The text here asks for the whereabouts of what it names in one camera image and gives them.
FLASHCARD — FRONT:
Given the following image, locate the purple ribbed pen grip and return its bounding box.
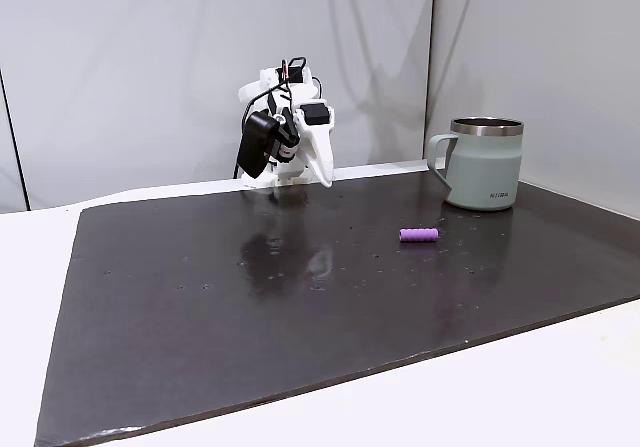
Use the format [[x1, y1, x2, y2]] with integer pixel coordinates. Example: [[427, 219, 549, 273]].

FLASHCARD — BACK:
[[398, 227, 440, 244]]

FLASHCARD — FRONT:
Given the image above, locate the pale green steel-rimmed mug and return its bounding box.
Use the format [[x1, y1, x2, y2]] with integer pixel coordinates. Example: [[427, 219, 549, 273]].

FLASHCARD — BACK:
[[426, 117, 525, 212]]

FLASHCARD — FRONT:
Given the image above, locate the black table mat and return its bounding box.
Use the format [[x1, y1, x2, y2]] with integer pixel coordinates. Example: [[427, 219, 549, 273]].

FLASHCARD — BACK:
[[33, 169, 640, 447]]

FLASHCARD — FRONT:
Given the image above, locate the black silver camera mount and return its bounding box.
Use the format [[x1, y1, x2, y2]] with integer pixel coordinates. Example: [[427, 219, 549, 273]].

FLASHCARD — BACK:
[[272, 107, 301, 165]]

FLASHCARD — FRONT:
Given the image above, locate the black camera cable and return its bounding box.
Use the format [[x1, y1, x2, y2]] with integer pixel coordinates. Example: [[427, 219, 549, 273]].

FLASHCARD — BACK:
[[230, 56, 308, 179]]

